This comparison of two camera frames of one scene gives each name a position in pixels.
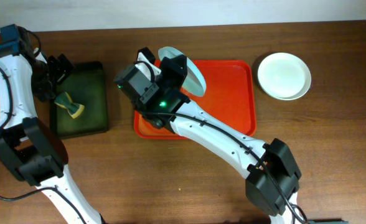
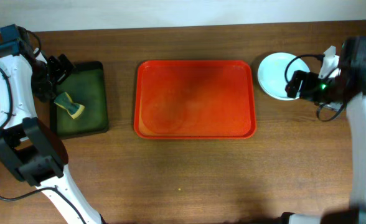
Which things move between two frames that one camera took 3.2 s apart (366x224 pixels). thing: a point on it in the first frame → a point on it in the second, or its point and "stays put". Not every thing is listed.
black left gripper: x=58 y=66 stays put
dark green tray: x=85 y=85 stays put
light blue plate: x=194 y=83 → x=272 y=73
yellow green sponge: x=63 y=100 stays put
